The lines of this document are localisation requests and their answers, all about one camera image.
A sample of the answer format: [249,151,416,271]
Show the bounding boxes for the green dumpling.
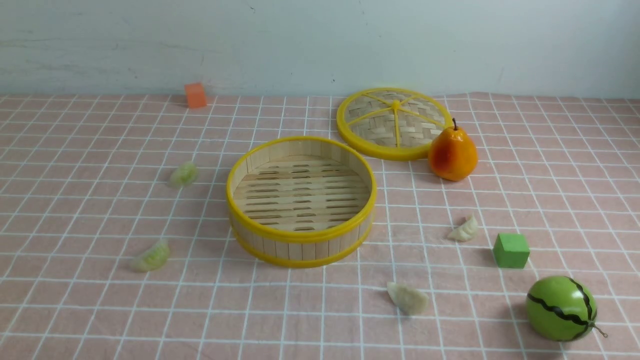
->
[167,161,199,189]
[130,238,171,272]

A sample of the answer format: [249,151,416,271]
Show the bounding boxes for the white dumpling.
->
[386,281,430,316]
[447,214,478,242]

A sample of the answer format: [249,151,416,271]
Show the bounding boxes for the bamboo steamer tray yellow rims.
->
[225,136,378,268]

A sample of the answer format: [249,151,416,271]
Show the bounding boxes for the bamboo steamer lid yellow rim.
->
[336,88,453,161]

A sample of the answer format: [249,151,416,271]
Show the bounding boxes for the orange toy pear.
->
[427,118,479,182]

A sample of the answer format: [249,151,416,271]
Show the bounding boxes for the orange foam cube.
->
[183,82,208,109]

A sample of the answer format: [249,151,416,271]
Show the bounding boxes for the white dumpling front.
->
[386,281,430,316]

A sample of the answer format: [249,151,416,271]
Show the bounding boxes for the green foam cube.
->
[493,232,530,269]

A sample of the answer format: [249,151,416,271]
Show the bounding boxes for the green toy watermelon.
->
[525,275,608,342]

